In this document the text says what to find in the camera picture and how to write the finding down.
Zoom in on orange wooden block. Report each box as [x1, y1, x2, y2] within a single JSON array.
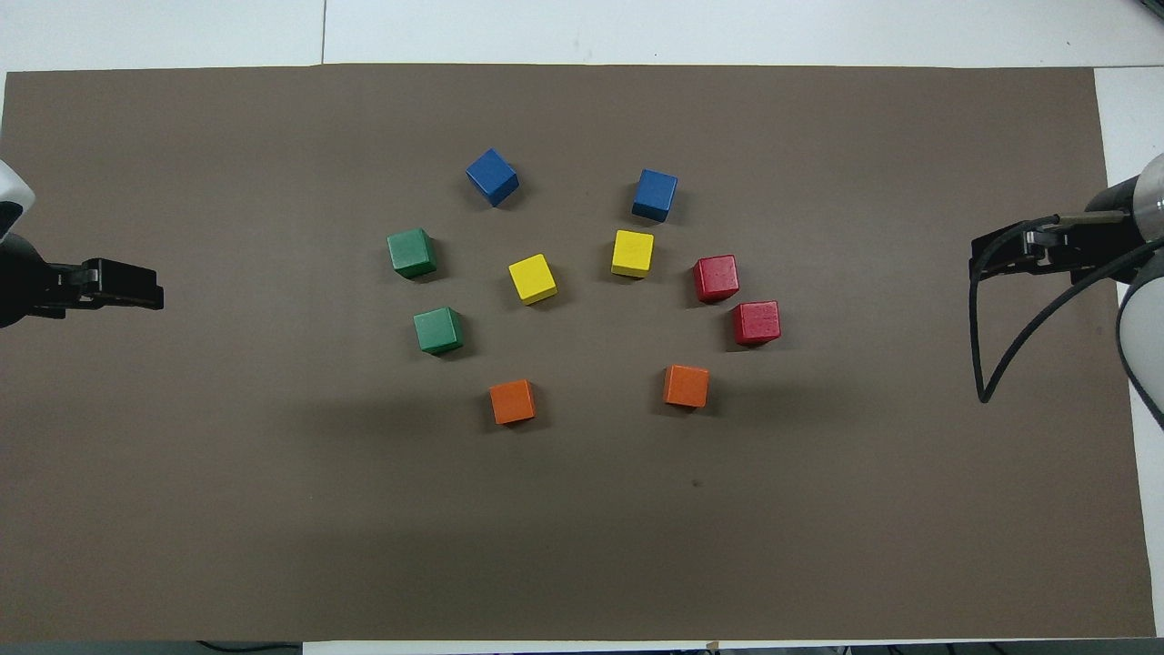
[[489, 378, 537, 426], [663, 364, 710, 409]]

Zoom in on red wooden block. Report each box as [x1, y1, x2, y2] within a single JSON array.
[[693, 254, 740, 304], [732, 300, 782, 348]]

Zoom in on brown table mat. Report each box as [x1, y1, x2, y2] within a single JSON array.
[[0, 64, 1156, 642]]

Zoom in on black floor cable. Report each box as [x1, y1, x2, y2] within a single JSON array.
[[196, 640, 303, 655]]

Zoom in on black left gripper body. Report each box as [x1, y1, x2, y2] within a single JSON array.
[[0, 235, 87, 329]]

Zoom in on yellow wooden block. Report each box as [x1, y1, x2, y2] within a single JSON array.
[[611, 229, 656, 279], [507, 254, 558, 306]]

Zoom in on blue wooden block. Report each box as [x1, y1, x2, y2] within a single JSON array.
[[632, 168, 679, 224], [466, 148, 520, 207]]

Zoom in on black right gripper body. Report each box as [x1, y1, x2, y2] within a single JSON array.
[[1058, 218, 1150, 282]]

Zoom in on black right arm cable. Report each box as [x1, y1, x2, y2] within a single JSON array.
[[968, 216, 1164, 405]]

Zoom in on green wooden block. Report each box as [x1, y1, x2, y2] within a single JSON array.
[[414, 307, 465, 356], [386, 227, 437, 279]]

